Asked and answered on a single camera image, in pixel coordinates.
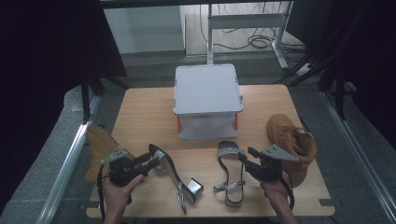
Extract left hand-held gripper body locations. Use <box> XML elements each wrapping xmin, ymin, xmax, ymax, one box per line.
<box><xmin>100</xmin><ymin>146</ymin><xmax>150</xmax><ymax>188</ymax></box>

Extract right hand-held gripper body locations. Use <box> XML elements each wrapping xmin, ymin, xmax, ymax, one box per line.
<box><xmin>244</xmin><ymin>144</ymin><xmax>301</xmax><ymax>184</ymax></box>

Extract silver strap block heel sandal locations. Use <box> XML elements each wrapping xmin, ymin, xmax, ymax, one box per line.
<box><xmin>213</xmin><ymin>140</ymin><xmax>247</xmax><ymax>208</ymax></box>
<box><xmin>148</xmin><ymin>143</ymin><xmax>205</xmax><ymax>215</ymax></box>

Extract tan suede boot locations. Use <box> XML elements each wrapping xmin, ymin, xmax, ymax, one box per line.
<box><xmin>266</xmin><ymin>113</ymin><xmax>318</xmax><ymax>189</ymax></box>
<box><xmin>84</xmin><ymin>124</ymin><xmax>136</xmax><ymax>185</ymax></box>

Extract person's left hand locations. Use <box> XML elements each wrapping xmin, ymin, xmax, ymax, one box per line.
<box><xmin>102</xmin><ymin>174</ymin><xmax>145</xmax><ymax>216</ymax></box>

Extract person's right hand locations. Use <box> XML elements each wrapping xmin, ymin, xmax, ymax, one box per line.
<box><xmin>260</xmin><ymin>172</ymin><xmax>293</xmax><ymax>213</ymax></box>

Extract black tripod stand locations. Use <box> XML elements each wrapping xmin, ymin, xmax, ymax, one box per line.
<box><xmin>79</xmin><ymin>74</ymin><xmax>132</xmax><ymax>124</ymax></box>

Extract black metal stand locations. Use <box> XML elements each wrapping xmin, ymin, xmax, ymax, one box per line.
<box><xmin>274</xmin><ymin>52</ymin><xmax>349</xmax><ymax>121</ymax></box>

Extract dark curtain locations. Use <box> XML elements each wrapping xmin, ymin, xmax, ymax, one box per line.
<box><xmin>0</xmin><ymin>0</ymin><xmax>128</xmax><ymax>216</ymax></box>
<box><xmin>285</xmin><ymin>0</ymin><xmax>396</xmax><ymax>151</ymax></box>

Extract left hand-held gripper black cable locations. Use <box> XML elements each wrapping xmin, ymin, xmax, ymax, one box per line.
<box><xmin>96</xmin><ymin>163</ymin><xmax>107</xmax><ymax>224</ymax></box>

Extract hand-held gripper black cable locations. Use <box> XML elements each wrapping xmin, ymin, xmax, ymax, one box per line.
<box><xmin>281</xmin><ymin>174</ymin><xmax>296</xmax><ymax>211</ymax></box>
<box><xmin>96</xmin><ymin>163</ymin><xmax>107</xmax><ymax>224</ymax></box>

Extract right hand-held gripper black cable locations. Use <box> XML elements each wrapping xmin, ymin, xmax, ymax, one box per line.
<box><xmin>281</xmin><ymin>174</ymin><xmax>296</xmax><ymax>211</ymax></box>

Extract aluminium floor rail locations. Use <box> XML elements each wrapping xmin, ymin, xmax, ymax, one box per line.
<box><xmin>35</xmin><ymin>92</ymin><xmax>105</xmax><ymax>224</ymax></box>
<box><xmin>320</xmin><ymin>90</ymin><xmax>396</xmax><ymax>222</ymax></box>

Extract black floor cables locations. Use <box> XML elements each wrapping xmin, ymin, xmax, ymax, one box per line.
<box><xmin>199</xmin><ymin>3</ymin><xmax>309</xmax><ymax>63</ymax></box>

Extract white metal desk frame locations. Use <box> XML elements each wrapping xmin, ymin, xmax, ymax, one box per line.
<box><xmin>206</xmin><ymin>1</ymin><xmax>294</xmax><ymax>71</ymax></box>

